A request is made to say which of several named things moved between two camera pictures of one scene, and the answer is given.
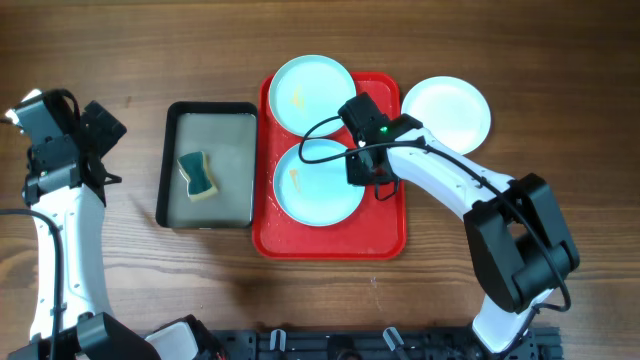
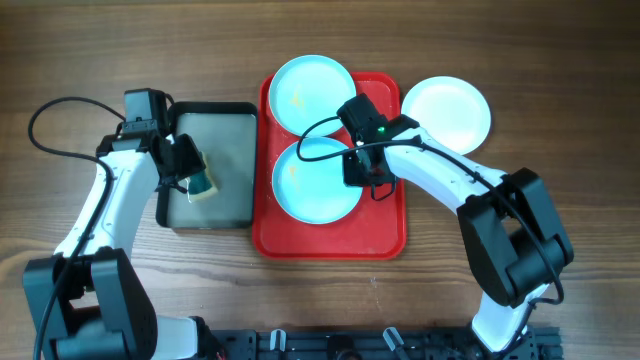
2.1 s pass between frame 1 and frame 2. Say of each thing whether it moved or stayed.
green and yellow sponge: stayed
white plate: stayed
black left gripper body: moved
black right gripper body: stayed
